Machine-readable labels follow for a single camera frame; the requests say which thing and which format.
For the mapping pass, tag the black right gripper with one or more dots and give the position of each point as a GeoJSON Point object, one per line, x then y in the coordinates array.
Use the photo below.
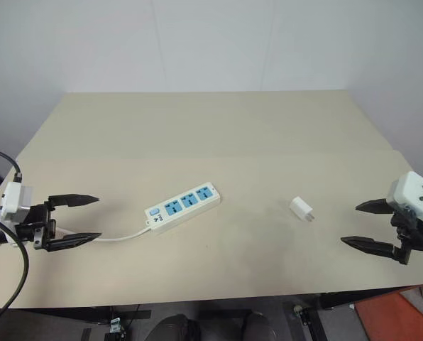
{"type": "Point", "coordinates": [405, 231]}

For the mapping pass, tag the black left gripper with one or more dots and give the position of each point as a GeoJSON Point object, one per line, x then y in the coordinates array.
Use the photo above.
{"type": "Point", "coordinates": [37, 223]}

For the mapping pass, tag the white plug adapter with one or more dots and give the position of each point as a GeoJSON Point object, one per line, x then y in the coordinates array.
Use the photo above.
{"type": "Point", "coordinates": [300, 207]}

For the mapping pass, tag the white blue power strip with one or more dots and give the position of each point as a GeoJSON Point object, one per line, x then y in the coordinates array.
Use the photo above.
{"type": "Point", "coordinates": [183, 207]}

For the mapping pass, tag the orange floor object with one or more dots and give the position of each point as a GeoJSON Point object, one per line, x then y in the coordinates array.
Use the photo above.
{"type": "Point", "coordinates": [389, 323]}

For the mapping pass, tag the small white green device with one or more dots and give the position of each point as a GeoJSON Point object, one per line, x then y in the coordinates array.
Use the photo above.
{"type": "Point", "coordinates": [115, 325]}

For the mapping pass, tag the dark rounded shape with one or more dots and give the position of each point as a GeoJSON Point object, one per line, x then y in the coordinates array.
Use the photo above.
{"type": "Point", "coordinates": [174, 328]}

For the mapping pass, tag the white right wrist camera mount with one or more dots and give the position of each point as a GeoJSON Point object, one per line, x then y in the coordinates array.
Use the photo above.
{"type": "Point", "coordinates": [413, 193]}

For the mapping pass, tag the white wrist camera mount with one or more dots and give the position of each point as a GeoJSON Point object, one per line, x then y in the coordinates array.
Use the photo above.
{"type": "Point", "coordinates": [413, 193]}
{"type": "Point", "coordinates": [12, 199]}

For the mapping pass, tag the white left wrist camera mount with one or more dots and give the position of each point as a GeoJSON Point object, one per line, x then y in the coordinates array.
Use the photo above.
{"type": "Point", "coordinates": [12, 199]}

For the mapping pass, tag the black table frame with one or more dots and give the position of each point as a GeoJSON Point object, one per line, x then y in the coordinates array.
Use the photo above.
{"type": "Point", "coordinates": [357, 296]}

